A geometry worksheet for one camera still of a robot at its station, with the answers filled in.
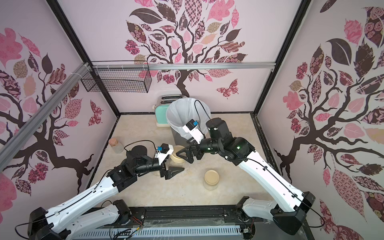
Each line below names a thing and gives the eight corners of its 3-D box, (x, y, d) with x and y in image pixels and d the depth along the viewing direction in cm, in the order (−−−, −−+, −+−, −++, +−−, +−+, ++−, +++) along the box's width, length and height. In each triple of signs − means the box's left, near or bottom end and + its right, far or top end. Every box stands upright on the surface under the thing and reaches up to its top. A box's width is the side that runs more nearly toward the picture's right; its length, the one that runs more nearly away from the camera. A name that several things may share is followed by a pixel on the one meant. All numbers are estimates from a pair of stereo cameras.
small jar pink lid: (114, 153, 99) (107, 144, 91) (117, 146, 103) (110, 137, 95) (122, 153, 99) (115, 144, 91) (124, 146, 103) (118, 137, 95)
